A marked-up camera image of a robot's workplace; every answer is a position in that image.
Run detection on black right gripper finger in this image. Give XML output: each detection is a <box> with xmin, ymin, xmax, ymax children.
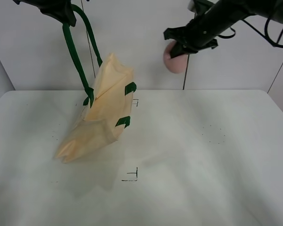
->
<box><xmin>170</xmin><ymin>43</ymin><xmax>187</xmax><ymax>58</ymax></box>

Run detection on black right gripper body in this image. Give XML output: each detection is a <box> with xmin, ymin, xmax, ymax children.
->
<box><xmin>164</xmin><ymin>4</ymin><xmax>242</xmax><ymax>54</ymax></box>

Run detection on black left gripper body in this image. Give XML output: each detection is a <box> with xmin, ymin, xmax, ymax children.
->
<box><xmin>13</xmin><ymin>0</ymin><xmax>76</xmax><ymax>26</ymax></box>

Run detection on pink peach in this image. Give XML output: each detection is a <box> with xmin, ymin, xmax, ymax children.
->
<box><xmin>163</xmin><ymin>40</ymin><xmax>188</xmax><ymax>74</ymax></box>

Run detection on cream linen bag green handles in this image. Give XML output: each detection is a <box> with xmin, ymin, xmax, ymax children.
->
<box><xmin>55</xmin><ymin>4</ymin><xmax>137</xmax><ymax>163</ymax></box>

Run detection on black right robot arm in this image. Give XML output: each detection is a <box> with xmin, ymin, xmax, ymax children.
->
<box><xmin>164</xmin><ymin>0</ymin><xmax>283</xmax><ymax>58</ymax></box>

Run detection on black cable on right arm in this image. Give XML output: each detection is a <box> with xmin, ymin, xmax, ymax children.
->
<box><xmin>218</xmin><ymin>9</ymin><xmax>283</xmax><ymax>49</ymax></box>

